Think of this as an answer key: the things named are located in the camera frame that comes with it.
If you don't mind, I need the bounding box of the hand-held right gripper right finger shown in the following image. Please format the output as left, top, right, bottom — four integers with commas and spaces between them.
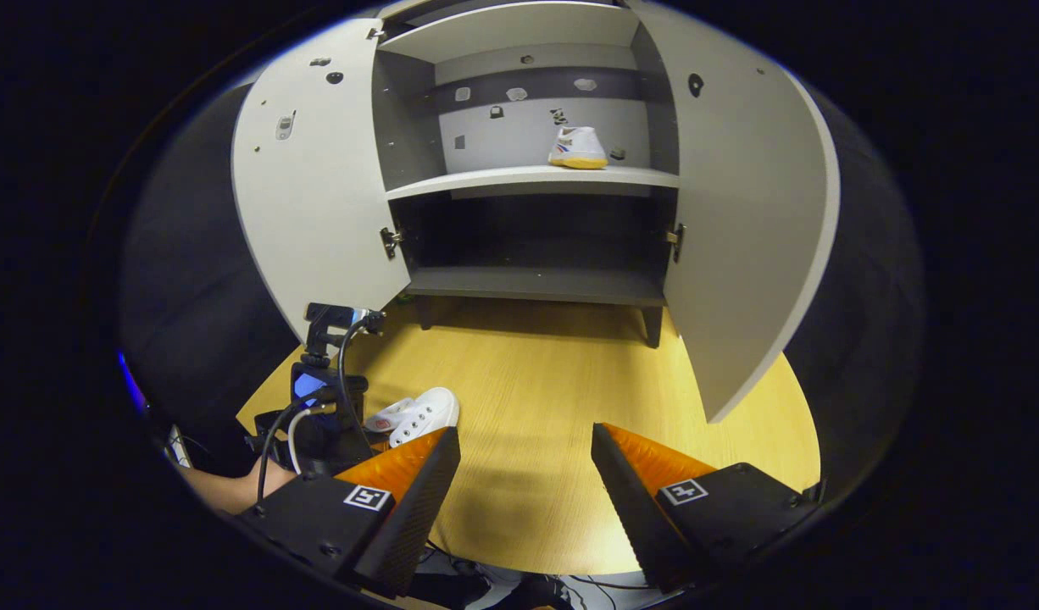
592, 422, 825, 594

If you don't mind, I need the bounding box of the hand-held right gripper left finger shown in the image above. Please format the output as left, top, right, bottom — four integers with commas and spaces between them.
236, 426, 463, 598

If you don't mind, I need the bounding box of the white canvas shoe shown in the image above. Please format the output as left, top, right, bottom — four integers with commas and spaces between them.
547, 125, 610, 170
363, 386, 461, 448

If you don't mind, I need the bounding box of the white shoe cabinet door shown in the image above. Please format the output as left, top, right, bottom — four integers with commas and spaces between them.
231, 17, 413, 344
625, 0, 842, 424

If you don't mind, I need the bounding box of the black backdrop cloth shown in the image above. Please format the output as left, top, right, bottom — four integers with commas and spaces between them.
117, 80, 927, 509

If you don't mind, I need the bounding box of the white cable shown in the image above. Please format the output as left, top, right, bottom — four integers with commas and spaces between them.
286, 407, 334, 475

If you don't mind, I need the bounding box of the black cable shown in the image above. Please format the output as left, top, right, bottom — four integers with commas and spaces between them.
255, 312, 386, 502

